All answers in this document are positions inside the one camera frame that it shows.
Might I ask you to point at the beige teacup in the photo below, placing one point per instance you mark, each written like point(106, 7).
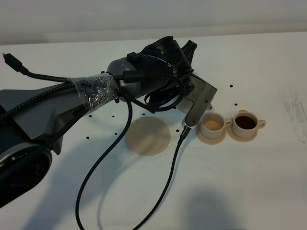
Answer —
point(245, 124)
point(213, 125)

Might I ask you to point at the beige teapot saucer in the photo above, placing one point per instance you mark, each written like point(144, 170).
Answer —
point(148, 136)

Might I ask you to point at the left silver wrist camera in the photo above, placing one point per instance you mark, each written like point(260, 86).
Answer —
point(200, 94)

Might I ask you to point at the beige ceramic teapot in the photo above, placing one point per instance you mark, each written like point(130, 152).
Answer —
point(186, 106)

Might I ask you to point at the left beige teacup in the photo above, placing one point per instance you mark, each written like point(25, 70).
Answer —
point(213, 125)

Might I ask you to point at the beige cup saucer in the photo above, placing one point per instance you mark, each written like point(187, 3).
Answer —
point(209, 141)
point(239, 139)

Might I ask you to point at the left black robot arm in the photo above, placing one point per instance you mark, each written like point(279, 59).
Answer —
point(33, 122)

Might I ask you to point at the left beige cup saucer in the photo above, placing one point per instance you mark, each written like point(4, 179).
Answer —
point(209, 141)

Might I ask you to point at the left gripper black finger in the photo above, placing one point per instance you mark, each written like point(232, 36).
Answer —
point(187, 54)

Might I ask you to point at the right beige teacup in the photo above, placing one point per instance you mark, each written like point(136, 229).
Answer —
point(245, 124)

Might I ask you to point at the right beige cup saucer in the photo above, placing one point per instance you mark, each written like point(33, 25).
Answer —
point(239, 139)

